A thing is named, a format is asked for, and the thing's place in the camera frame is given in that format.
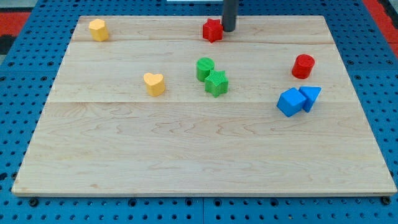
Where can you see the red star block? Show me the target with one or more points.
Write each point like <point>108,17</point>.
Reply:
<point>212,30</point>

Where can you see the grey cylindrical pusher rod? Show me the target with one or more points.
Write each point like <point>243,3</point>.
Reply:
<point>229,15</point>

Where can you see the yellow hexagon block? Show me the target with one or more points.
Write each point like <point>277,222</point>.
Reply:
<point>98,30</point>

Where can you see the wooden board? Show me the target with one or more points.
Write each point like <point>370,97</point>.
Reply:
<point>102,135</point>

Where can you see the yellow heart block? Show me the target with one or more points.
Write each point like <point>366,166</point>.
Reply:
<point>155,84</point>

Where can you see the blue cube block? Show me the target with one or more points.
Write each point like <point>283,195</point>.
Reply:
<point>291,102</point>

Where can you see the green cylinder block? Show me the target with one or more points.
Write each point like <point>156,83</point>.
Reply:
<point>203,67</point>

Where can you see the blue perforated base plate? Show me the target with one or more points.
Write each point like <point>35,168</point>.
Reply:
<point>28,71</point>

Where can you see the red cylinder block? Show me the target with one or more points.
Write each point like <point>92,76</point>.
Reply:
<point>303,66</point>

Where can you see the green star block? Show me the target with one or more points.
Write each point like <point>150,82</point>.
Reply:
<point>216,83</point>

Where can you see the blue triangle block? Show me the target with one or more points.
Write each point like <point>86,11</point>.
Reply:
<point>311,94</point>

